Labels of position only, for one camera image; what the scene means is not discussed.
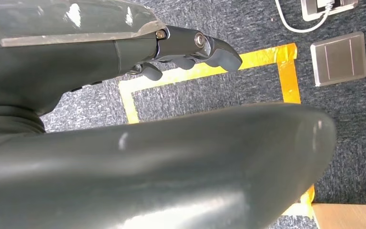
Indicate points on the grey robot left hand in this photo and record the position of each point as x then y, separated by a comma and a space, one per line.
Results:
170, 170

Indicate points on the yellow floor tape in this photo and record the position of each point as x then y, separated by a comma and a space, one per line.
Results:
287, 79

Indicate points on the closed metal floor socket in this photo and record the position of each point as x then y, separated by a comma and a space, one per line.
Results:
339, 58

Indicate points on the metal floor socket with plug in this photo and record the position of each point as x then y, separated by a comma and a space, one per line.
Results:
309, 9

